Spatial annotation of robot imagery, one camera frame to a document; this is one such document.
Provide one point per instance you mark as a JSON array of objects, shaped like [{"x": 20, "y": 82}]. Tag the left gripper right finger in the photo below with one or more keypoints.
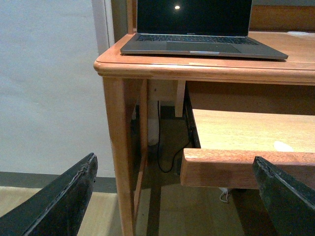
[{"x": 290, "y": 203}]

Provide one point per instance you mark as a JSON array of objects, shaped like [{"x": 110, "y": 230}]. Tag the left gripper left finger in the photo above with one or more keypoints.
[{"x": 59, "y": 208}]

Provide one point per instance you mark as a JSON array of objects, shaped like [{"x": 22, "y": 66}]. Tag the wooden keyboard tray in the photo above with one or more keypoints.
[{"x": 234, "y": 123}]

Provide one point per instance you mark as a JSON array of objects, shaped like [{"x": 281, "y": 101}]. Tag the wooden desk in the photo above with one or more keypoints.
[{"x": 130, "y": 81}]

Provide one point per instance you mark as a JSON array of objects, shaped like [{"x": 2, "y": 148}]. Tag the grey open laptop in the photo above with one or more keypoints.
[{"x": 215, "y": 28}]

